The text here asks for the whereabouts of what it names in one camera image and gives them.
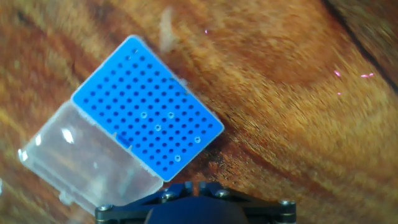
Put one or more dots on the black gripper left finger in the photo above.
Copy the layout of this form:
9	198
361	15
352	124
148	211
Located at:
124	213

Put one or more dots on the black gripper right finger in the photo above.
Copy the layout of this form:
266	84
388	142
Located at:
267	213

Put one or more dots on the small clear pipette tip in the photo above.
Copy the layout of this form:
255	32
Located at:
177	158

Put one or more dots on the seated clear pipette tip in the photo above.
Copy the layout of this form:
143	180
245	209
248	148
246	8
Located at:
170	114
158	127
143	114
197	139

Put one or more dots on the blue pipette tip holder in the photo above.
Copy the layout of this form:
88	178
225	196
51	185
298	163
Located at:
140	93

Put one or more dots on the clear plastic box lid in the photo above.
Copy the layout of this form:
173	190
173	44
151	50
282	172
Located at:
87	161

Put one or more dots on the large glossy wooden board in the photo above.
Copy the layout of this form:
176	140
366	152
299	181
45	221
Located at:
295	124

